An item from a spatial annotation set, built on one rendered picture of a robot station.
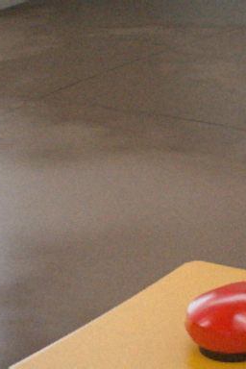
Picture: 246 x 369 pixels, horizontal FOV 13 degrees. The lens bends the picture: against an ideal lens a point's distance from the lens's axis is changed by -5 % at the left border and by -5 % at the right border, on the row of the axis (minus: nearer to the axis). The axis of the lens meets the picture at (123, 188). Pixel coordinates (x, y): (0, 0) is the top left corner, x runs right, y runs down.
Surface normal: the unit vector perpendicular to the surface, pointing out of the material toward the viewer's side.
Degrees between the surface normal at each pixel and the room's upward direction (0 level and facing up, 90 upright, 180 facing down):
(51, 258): 0
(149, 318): 0
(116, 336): 0
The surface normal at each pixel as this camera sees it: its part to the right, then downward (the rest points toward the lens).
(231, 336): -0.32, 0.15
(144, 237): -0.04, -0.94
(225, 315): -0.28, -0.66
